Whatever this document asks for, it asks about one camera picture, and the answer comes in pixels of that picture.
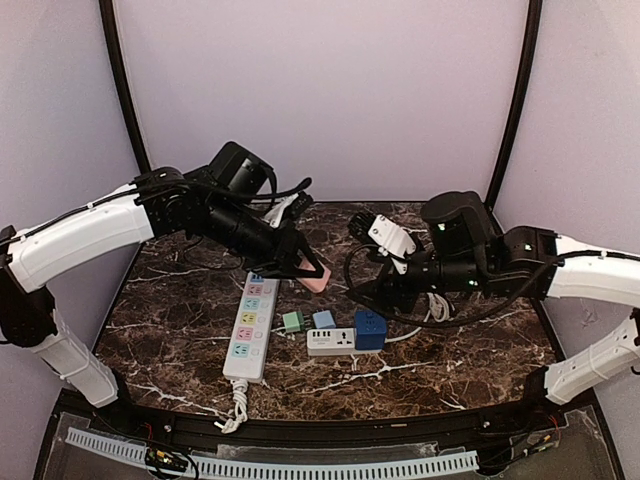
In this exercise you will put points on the small white power strip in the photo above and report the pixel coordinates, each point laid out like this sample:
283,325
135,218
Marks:
330,342

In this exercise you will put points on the blue cube socket adapter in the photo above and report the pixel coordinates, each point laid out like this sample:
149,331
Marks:
370,330

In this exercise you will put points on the black front table rail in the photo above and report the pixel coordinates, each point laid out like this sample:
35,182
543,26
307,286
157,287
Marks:
490,429

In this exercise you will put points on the pink plug adapter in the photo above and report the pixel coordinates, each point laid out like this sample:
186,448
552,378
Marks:
314,285

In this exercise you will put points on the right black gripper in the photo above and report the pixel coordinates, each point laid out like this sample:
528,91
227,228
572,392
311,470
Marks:
400,280

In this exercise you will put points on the white cable long strip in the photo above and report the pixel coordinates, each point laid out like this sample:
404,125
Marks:
240,412

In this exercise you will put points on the light blue plug adapter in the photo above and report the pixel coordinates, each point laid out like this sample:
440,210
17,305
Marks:
323,320

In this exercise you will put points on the green plug adapter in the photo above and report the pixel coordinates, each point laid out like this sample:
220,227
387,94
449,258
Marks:
293,322

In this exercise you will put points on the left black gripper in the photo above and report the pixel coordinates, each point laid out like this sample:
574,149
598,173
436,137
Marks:
288,248

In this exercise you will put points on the white slotted cable duct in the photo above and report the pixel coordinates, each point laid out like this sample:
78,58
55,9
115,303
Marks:
207,467

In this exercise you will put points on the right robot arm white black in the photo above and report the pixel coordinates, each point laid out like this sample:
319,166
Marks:
523,262

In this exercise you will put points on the white coiled cable small strip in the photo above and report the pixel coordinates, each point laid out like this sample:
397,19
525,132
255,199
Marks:
440,310

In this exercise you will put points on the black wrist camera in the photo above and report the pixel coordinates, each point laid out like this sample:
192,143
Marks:
457,221
240,171

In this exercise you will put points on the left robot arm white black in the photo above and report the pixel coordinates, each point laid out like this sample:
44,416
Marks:
153,205

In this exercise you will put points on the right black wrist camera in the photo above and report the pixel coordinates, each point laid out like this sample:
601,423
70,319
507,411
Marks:
457,221

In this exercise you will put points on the long white colourful power strip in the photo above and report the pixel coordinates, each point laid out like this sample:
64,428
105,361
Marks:
247,351

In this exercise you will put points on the left black frame post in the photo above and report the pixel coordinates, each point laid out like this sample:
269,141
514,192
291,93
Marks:
118,68

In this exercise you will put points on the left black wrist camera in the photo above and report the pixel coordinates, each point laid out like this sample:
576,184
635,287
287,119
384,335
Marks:
240,171

